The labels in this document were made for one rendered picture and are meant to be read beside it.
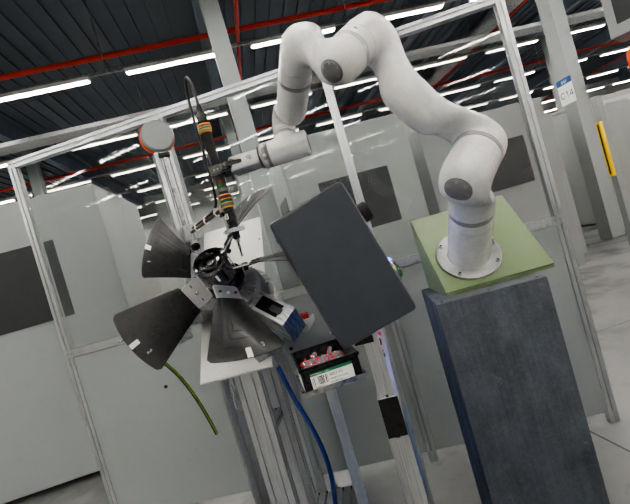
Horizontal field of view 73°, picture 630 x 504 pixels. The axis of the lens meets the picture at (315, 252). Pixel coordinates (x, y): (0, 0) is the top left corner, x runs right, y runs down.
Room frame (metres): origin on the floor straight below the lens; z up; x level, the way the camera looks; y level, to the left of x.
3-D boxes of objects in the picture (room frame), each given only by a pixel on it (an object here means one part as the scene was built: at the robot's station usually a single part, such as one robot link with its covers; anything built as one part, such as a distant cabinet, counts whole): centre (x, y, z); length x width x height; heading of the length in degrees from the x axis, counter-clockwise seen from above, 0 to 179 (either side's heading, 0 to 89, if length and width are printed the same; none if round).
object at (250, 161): (1.39, 0.13, 1.50); 0.11 x 0.10 x 0.07; 83
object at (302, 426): (1.97, 0.28, 0.42); 0.04 x 0.04 x 0.83; 83
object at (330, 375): (1.21, 0.06, 0.85); 0.22 x 0.17 x 0.07; 9
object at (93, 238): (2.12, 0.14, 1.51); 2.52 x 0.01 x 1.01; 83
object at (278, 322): (1.43, 0.18, 0.98); 0.20 x 0.16 x 0.20; 173
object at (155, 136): (2.04, 0.57, 1.88); 0.17 x 0.15 x 0.16; 83
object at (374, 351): (0.84, -0.06, 0.96); 0.03 x 0.03 x 0.20; 83
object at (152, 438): (2.12, 0.14, 0.50); 2.59 x 0.03 x 0.91; 83
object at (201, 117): (1.41, 0.24, 1.50); 0.04 x 0.04 x 0.46
